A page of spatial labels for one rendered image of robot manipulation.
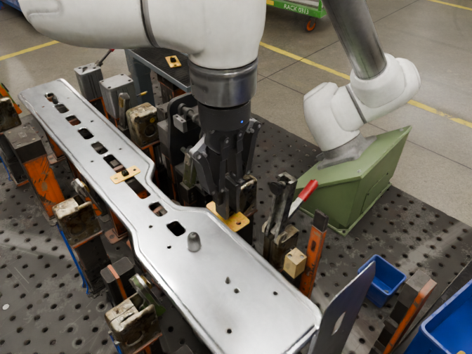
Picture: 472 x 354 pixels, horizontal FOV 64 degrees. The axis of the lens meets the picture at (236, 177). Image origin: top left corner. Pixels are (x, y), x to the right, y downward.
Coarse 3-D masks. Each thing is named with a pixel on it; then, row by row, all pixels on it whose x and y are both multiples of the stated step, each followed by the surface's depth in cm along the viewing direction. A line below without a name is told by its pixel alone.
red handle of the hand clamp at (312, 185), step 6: (312, 180) 87; (306, 186) 87; (312, 186) 86; (300, 192) 87; (306, 192) 86; (312, 192) 87; (300, 198) 87; (306, 198) 86; (294, 204) 87; (300, 204) 86; (294, 210) 86; (288, 216) 86; (276, 228) 86
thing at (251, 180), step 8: (248, 176) 100; (248, 184) 98; (256, 184) 100; (240, 192) 97; (248, 192) 99; (240, 200) 99; (248, 200) 102; (240, 208) 101; (248, 208) 103; (248, 216) 105; (248, 224) 109; (240, 232) 108; (248, 232) 112; (248, 240) 114
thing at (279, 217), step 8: (280, 176) 78; (288, 176) 78; (272, 184) 76; (280, 184) 77; (288, 184) 77; (272, 192) 77; (280, 192) 76; (288, 192) 78; (280, 200) 82; (288, 200) 79; (272, 208) 83; (280, 208) 82; (288, 208) 81; (272, 216) 84; (280, 216) 82; (272, 224) 86; (280, 224) 83; (280, 232) 85
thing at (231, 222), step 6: (210, 204) 70; (210, 210) 69; (216, 216) 68; (234, 216) 68; (240, 216) 68; (228, 222) 67; (234, 222) 67; (246, 222) 67; (234, 228) 66; (240, 228) 66
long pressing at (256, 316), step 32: (32, 96) 143; (64, 96) 143; (64, 128) 128; (96, 128) 128; (96, 160) 115; (128, 160) 115; (96, 192) 107; (128, 192) 105; (160, 192) 104; (128, 224) 97; (160, 224) 96; (192, 224) 96; (224, 224) 96; (160, 256) 89; (192, 256) 89; (224, 256) 89; (256, 256) 89; (160, 288) 84; (192, 288) 83; (224, 288) 83; (256, 288) 83; (288, 288) 83; (192, 320) 78; (224, 320) 77; (256, 320) 77; (288, 320) 77; (320, 320) 77; (224, 352) 73; (256, 352) 73; (288, 352) 73
